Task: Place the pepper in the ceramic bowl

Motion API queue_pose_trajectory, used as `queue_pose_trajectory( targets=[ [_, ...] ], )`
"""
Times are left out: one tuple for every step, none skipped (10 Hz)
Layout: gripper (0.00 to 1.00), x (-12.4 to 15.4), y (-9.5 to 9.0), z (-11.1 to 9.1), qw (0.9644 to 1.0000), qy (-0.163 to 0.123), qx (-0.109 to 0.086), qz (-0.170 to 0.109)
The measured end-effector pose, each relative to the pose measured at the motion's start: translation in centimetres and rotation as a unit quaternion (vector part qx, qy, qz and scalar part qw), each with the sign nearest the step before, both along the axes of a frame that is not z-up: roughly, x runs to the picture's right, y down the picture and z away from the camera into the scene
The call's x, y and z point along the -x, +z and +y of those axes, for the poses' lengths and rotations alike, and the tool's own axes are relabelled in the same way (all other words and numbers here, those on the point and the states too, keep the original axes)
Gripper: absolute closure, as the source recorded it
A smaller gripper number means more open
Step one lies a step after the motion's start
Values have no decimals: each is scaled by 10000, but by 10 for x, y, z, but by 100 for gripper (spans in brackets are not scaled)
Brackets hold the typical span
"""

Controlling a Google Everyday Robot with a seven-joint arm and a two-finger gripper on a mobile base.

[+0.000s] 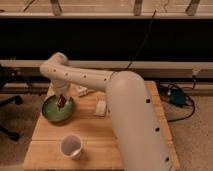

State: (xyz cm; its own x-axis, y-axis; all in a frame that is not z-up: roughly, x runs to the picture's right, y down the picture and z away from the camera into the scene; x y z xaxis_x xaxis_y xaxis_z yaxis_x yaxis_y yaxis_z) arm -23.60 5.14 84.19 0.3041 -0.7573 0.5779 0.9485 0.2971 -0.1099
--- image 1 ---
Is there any red pepper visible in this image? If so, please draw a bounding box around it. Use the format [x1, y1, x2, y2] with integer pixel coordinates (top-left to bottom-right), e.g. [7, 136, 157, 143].
[57, 95, 66, 108]

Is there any white object behind arm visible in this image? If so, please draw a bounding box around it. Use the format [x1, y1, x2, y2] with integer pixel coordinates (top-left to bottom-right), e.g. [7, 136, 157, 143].
[77, 86, 89, 97]

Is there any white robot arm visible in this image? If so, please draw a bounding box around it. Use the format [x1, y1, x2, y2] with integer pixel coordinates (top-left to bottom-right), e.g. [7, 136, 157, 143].
[40, 53, 175, 171]

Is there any green ceramic bowl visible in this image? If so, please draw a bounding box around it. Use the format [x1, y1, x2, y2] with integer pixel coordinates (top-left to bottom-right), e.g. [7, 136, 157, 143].
[42, 95, 75, 122]

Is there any black office chair base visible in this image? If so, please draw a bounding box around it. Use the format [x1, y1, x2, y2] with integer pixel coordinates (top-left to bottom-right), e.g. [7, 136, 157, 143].
[0, 95, 24, 142]

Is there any small white block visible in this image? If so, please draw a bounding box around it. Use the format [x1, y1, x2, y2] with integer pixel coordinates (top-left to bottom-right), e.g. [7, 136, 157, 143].
[95, 100, 107, 116]

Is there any wooden table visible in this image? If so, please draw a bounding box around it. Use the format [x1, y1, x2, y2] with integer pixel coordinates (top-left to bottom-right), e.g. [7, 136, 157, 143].
[23, 81, 180, 171]

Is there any white plastic cup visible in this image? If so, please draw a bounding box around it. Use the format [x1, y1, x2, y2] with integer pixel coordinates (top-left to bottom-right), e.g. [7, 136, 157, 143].
[60, 134, 83, 159]

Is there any black power adapter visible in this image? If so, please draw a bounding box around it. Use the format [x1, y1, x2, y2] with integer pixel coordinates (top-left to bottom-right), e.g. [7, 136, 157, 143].
[169, 89, 186, 107]

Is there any black cable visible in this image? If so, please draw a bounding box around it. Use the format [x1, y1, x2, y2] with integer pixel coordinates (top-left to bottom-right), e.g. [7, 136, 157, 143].
[123, 9, 197, 123]

